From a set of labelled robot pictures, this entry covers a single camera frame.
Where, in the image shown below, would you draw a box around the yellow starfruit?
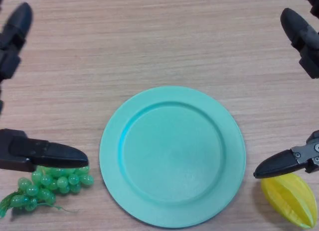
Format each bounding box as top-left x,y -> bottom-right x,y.
260,173 -> 317,229

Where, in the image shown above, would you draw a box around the green grapes bunch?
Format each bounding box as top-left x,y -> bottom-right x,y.
0,165 -> 95,220

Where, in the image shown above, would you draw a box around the green round plate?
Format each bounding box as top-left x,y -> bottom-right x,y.
99,86 -> 247,229

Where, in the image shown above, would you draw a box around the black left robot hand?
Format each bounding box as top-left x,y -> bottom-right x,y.
0,0 -> 89,173

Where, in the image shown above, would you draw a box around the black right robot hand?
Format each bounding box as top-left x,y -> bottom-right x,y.
253,0 -> 319,179

